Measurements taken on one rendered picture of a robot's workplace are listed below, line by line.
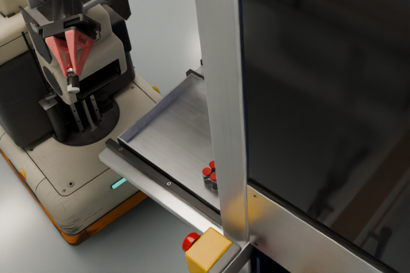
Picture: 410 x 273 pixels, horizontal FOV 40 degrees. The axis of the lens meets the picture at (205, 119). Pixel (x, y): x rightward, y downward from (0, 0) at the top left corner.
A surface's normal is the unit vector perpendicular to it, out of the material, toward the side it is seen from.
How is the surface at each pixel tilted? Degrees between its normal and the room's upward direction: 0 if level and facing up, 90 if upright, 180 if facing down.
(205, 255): 0
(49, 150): 0
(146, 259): 0
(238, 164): 90
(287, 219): 90
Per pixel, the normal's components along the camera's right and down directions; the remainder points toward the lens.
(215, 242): -0.08, -0.64
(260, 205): -0.65, 0.61
